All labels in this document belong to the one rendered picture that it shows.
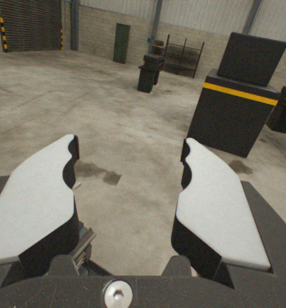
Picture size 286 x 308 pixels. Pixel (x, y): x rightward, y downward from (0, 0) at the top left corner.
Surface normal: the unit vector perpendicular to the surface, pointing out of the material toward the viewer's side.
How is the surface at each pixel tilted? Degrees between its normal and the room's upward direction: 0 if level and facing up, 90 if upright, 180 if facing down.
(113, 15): 90
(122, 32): 90
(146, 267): 0
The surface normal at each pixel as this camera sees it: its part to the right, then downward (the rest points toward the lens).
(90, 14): -0.20, 0.47
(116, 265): 0.18, -0.84
